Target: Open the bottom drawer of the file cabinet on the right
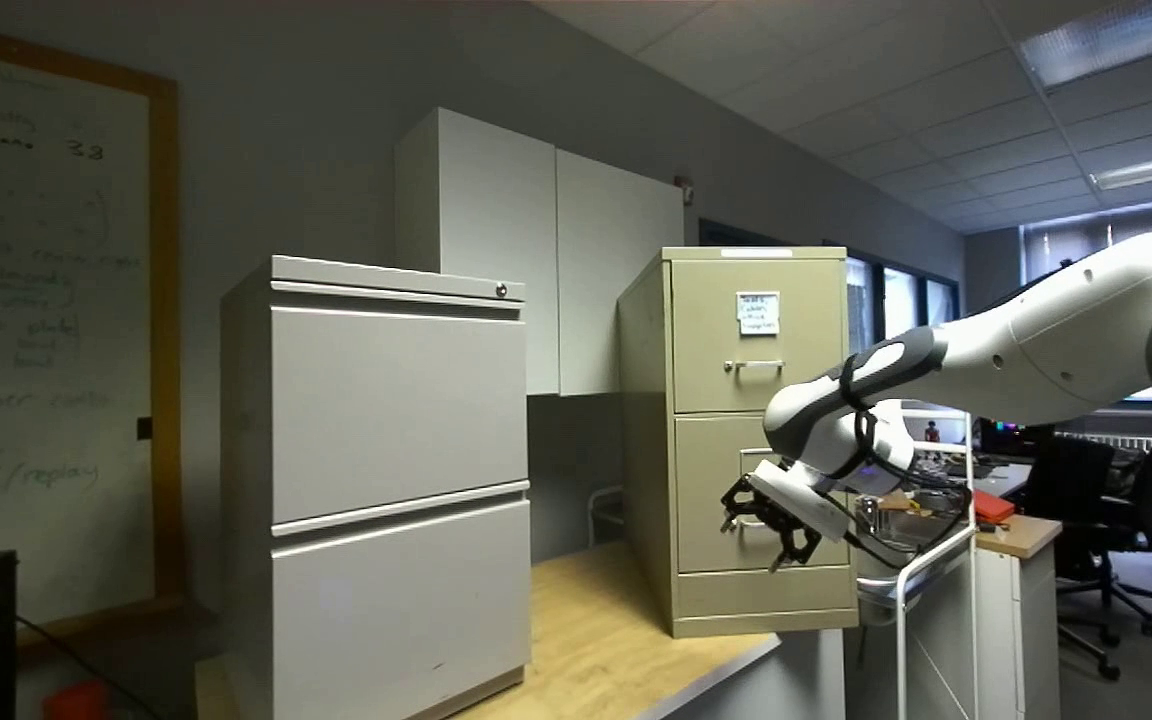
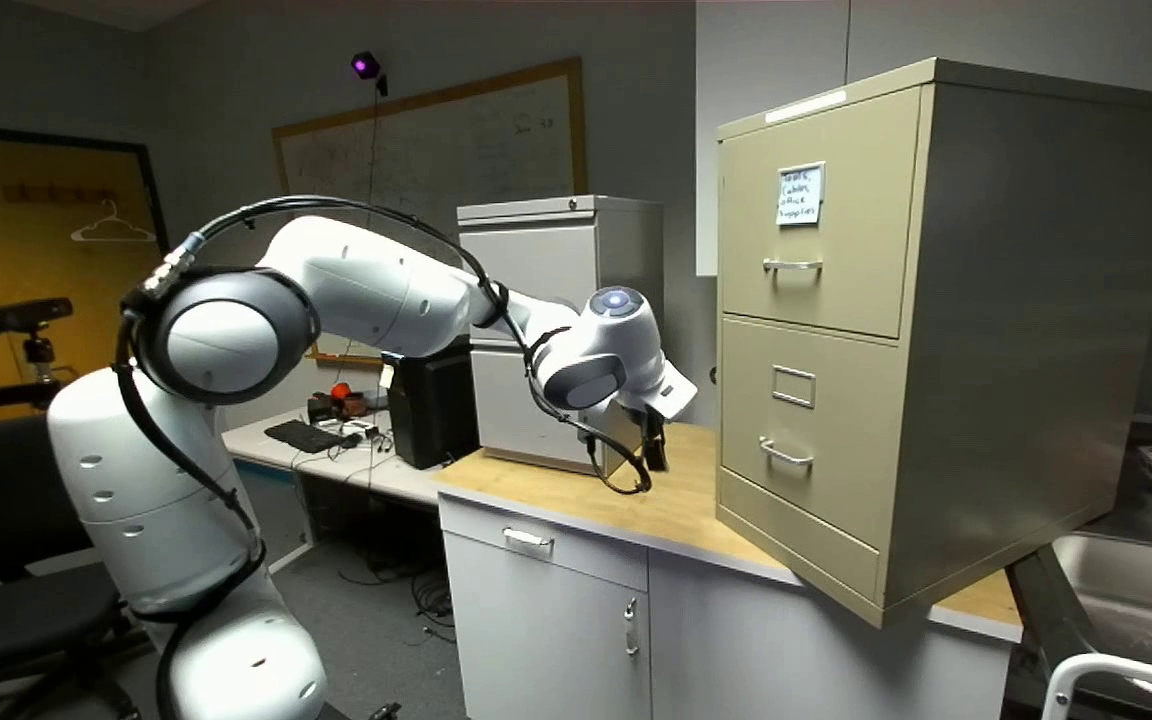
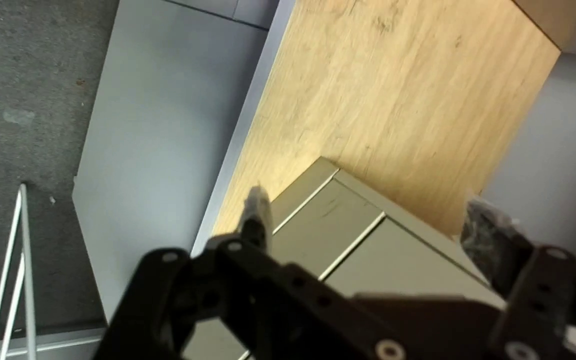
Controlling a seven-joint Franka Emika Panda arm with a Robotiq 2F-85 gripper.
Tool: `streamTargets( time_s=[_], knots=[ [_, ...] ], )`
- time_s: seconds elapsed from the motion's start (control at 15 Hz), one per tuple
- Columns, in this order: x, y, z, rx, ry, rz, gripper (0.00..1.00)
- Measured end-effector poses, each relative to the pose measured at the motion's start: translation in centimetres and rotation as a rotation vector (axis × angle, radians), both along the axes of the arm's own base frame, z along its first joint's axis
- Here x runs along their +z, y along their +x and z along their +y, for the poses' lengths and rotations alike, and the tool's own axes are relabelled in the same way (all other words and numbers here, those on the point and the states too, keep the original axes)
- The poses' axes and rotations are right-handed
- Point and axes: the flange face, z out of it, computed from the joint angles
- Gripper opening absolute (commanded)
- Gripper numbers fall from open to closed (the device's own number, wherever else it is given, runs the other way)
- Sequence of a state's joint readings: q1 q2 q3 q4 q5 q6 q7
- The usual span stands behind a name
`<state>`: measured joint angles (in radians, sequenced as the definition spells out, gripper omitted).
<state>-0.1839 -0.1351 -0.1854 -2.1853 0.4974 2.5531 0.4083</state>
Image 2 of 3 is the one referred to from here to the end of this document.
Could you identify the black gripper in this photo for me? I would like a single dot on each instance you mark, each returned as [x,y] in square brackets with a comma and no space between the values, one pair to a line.
[643,416]

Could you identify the beige drawer without paper label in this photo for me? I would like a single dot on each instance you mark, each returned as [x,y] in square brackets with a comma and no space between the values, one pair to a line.
[857,424]

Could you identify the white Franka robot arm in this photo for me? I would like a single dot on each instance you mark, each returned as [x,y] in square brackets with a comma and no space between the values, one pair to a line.
[360,284]

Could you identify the white base counter cabinet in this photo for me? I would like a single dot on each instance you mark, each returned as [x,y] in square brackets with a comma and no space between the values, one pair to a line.
[763,640]

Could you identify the grey metal file cabinet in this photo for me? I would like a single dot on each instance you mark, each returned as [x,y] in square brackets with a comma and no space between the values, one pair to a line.
[536,242]

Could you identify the beige drawer with paper label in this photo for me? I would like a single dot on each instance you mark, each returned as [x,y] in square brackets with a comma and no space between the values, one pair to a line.
[857,203]

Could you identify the beige metal file cabinet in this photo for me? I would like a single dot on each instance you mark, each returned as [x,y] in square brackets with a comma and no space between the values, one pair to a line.
[1029,345]

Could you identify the black computer tower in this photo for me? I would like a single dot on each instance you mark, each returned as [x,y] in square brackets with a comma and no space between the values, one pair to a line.
[434,406]

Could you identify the white paper label card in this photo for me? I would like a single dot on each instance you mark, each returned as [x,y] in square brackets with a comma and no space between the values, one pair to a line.
[802,193]

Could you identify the white office desk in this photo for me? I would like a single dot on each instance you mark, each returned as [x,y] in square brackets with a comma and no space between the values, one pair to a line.
[338,460]

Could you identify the red desk item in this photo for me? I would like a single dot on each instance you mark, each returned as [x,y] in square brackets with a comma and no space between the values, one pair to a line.
[338,403]

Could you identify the wood framed whiteboard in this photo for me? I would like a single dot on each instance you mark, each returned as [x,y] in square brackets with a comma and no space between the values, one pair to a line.
[469,146]

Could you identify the black keyboard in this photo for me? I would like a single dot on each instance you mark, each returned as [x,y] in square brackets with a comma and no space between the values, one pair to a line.
[296,433]

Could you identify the stainless steel sink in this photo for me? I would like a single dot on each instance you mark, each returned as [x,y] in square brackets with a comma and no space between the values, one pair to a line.
[1136,585]

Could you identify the white coat hanger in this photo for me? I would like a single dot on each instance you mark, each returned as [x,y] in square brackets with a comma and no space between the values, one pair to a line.
[114,231]

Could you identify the black office chair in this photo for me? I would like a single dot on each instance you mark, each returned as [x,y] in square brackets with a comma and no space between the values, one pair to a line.
[11,615]

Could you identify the camera with purple light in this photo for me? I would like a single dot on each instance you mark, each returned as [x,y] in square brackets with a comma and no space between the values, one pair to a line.
[367,67]

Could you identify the white tube rail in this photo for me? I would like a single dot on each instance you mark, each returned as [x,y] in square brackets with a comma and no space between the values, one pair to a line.
[1108,666]

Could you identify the black camera on stand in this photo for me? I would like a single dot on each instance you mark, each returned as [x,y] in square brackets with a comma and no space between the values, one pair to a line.
[17,319]

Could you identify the yellow board with black frame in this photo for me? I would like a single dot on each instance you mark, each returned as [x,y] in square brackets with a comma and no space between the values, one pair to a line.
[17,215]

